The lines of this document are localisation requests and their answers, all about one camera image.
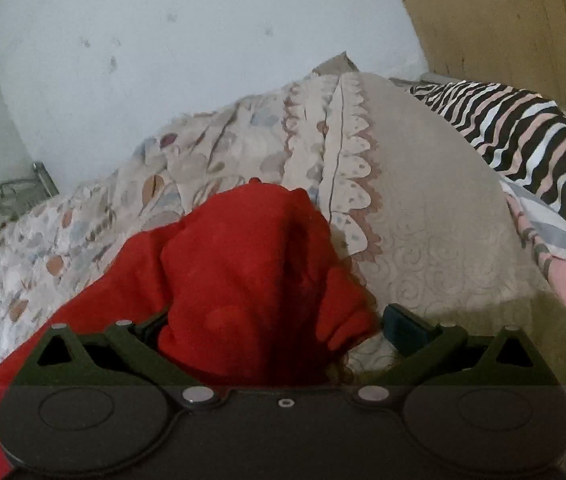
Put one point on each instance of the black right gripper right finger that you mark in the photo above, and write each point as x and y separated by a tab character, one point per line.
446	354

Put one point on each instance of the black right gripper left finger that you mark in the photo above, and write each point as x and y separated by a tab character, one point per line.
124	354

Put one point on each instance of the red garment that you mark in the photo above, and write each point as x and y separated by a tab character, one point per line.
259	308

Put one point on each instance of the metal bed headboard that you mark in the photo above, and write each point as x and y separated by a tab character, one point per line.
20	195

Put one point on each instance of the zebra striped pink blanket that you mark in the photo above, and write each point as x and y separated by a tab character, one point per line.
478	211

